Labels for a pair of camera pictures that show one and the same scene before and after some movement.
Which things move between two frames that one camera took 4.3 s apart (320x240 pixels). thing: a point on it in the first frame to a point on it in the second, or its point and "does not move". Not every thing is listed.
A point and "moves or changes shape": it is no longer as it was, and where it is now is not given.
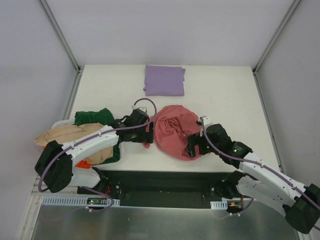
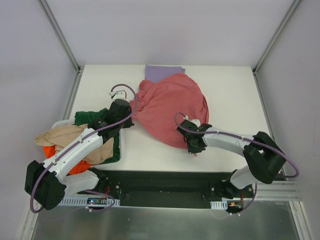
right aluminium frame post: (275, 36) does not move
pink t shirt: (172, 124) moves or changes shape
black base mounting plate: (157, 189) does not move
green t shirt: (102, 116) does not move
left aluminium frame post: (61, 38) does not move
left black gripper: (150, 132) to (127, 122)
